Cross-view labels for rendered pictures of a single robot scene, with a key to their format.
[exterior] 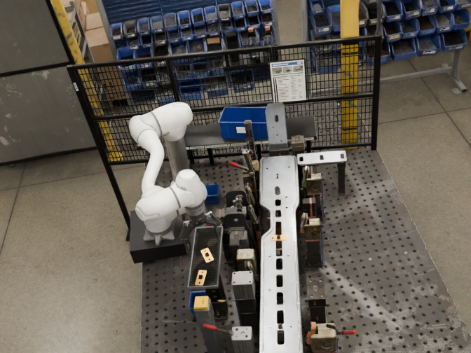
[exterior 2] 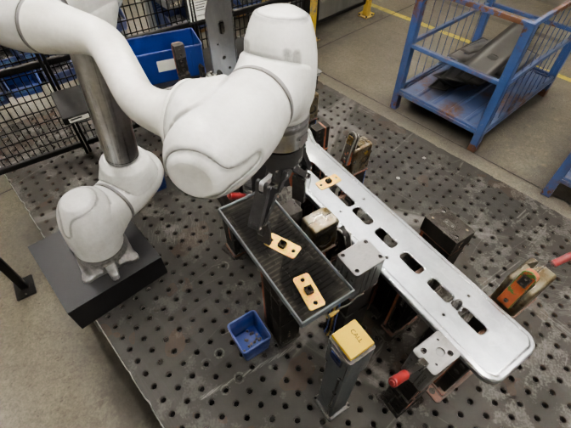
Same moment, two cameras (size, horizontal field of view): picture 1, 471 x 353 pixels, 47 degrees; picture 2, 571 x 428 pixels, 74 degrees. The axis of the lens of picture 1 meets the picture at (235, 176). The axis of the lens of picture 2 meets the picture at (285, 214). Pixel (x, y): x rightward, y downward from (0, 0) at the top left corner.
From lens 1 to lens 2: 1.91 m
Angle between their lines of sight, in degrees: 31
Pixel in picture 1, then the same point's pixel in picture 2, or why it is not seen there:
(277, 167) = not seen: hidden behind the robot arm
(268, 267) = (352, 226)
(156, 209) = (254, 135)
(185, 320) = (238, 374)
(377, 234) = (381, 150)
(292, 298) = (428, 254)
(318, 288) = (452, 221)
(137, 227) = (58, 268)
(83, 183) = not seen: outside the picture
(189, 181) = (307, 27)
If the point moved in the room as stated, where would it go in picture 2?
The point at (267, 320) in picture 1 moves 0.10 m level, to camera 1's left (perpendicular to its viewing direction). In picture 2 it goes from (429, 305) to (405, 331)
